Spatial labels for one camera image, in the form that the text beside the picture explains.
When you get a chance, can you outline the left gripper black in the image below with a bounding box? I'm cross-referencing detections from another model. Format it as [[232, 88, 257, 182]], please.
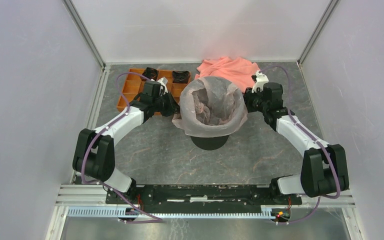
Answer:
[[152, 90, 184, 118]]

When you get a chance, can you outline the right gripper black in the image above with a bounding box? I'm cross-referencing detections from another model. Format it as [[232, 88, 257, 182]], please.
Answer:
[[236, 86, 269, 113]]

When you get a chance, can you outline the pink plastic trash bag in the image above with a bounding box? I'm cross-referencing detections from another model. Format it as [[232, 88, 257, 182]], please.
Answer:
[[172, 76, 248, 138]]

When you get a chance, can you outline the black trash bin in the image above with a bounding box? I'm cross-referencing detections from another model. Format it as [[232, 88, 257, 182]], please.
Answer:
[[190, 135, 229, 151]]

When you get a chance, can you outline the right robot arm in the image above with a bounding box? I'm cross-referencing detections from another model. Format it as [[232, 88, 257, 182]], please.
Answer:
[[243, 82, 349, 204]]

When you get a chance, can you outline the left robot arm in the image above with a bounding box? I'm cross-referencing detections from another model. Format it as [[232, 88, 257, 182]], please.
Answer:
[[72, 79, 180, 204]]

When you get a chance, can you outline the black rolled belt right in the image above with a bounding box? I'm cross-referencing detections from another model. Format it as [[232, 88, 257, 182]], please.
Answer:
[[172, 70, 191, 84]]

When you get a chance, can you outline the black rolled belt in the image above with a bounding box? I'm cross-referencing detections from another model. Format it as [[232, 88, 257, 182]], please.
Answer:
[[172, 70, 191, 84], [141, 67, 159, 81]]

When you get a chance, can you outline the salmon pink cloth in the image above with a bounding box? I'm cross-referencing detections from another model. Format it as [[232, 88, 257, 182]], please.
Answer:
[[194, 56, 260, 93]]

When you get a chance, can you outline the black rolled belt left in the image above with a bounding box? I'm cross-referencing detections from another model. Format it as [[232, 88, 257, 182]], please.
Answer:
[[141, 67, 159, 81]]

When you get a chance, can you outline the orange compartment tray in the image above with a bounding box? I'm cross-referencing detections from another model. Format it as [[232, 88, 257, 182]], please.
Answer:
[[116, 68, 191, 112]]

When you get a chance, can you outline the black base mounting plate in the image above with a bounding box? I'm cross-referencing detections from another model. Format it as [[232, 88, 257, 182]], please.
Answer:
[[124, 184, 302, 214]]

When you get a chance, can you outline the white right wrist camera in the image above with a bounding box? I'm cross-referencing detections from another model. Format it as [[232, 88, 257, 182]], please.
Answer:
[[251, 70, 269, 93]]

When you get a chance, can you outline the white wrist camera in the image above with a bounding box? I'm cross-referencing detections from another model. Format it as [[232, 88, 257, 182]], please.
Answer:
[[157, 77, 168, 96], [251, 70, 269, 93]]

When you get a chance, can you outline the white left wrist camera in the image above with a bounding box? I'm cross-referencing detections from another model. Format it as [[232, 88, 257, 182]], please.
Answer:
[[157, 77, 168, 96]]

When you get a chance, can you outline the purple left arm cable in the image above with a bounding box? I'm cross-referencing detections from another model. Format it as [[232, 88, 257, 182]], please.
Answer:
[[80, 72, 164, 225]]

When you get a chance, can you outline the aluminium frame rail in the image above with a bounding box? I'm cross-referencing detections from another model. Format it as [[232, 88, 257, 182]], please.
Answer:
[[56, 184, 355, 221]]

